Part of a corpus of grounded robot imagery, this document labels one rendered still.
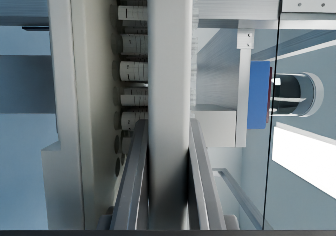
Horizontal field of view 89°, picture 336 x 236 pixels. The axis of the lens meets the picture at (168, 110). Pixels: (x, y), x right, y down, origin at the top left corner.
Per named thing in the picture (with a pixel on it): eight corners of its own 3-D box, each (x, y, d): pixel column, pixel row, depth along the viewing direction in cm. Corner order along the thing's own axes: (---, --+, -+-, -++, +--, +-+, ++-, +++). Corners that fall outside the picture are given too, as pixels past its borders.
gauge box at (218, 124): (164, 148, 48) (235, 148, 48) (164, 110, 47) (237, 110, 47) (164, 129, 70) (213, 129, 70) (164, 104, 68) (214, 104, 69)
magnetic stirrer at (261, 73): (241, 134, 51) (271, 134, 51) (245, 60, 48) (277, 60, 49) (219, 121, 71) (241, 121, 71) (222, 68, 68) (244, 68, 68)
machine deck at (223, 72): (231, 147, 48) (245, 147, 48) (239, 4, 44) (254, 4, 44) (193, 115, 110) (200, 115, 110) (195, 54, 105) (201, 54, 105)
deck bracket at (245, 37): (237, 48, 44) (254, 48, 44) (238, 28, 44) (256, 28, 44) (236, 49, 45) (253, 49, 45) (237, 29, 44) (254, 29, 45)
